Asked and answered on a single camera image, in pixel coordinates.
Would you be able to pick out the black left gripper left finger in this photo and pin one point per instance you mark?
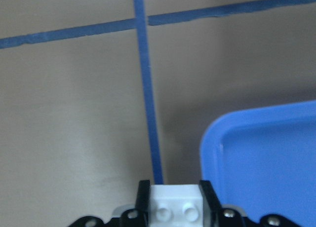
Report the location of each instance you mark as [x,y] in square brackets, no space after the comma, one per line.
[142,203]

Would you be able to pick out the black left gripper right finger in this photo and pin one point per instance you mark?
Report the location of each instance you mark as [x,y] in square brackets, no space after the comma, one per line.
[211,204]

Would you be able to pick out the white block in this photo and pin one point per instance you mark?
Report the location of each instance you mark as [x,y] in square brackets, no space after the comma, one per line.
[175,206]

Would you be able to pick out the blue plastic tray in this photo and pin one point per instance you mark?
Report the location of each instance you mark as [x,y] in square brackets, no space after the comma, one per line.
[264,161]

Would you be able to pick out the brown paper table cover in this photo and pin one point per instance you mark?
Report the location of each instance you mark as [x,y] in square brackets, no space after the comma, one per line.
[96,95]

